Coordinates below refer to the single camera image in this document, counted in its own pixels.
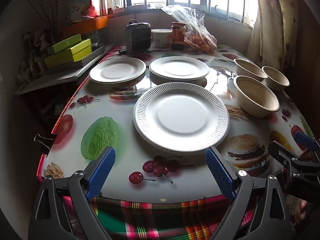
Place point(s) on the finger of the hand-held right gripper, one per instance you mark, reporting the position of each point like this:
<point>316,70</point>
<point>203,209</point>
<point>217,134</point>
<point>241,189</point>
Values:
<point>282,155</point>
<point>306,140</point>

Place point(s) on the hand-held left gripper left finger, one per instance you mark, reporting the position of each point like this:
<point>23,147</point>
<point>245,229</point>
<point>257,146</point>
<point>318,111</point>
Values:
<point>101,172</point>

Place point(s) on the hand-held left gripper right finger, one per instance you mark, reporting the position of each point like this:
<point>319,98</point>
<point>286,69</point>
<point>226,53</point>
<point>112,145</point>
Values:
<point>220,172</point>

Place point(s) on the beige paper bowl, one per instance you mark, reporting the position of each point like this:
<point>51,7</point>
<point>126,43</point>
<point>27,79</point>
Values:
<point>248,68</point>
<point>276,78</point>
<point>255,97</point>

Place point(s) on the white paper plate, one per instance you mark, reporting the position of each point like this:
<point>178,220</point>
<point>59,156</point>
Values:
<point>182,117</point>
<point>117,70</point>
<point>178,68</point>

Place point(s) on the black binder clip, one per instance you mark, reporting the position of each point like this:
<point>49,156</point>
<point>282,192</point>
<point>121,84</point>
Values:
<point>47,142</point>

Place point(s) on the food printed tablecloth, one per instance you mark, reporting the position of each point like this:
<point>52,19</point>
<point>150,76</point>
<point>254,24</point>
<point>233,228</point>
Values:
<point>112,110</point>

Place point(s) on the grey board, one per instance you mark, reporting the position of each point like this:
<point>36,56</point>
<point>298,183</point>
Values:
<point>57,78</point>

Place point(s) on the grey zigzag patterned box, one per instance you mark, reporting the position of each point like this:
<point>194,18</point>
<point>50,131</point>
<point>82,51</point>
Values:
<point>87,58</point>

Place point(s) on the cream dotted curtain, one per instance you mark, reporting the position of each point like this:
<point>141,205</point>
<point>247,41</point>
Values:
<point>272,25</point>

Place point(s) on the large yellow-green box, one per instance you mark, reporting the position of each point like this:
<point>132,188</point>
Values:
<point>67,56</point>

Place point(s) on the black pen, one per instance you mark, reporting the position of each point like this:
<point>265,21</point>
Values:
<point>123,52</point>

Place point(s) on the slim yellow-green box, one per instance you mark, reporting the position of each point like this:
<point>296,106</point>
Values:
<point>63,43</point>

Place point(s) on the clear plastic bag of oranges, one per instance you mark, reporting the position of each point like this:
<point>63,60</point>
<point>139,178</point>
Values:
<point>197,35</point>

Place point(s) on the grey fan heater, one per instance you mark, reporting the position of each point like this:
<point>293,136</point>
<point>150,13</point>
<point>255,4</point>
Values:
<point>137,37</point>

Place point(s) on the glass jar with red label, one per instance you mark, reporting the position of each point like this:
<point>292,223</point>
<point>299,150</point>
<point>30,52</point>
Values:
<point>178,36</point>

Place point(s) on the white plastic tub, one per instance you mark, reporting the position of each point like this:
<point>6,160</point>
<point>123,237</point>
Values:
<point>161,38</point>

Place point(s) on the orange box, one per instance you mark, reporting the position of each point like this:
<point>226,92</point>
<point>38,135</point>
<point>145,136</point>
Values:
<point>85,26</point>

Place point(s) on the floral cloth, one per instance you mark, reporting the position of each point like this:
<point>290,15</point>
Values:
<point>80,2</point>

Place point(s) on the dried branches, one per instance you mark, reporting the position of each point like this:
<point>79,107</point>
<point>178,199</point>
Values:
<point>47,7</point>

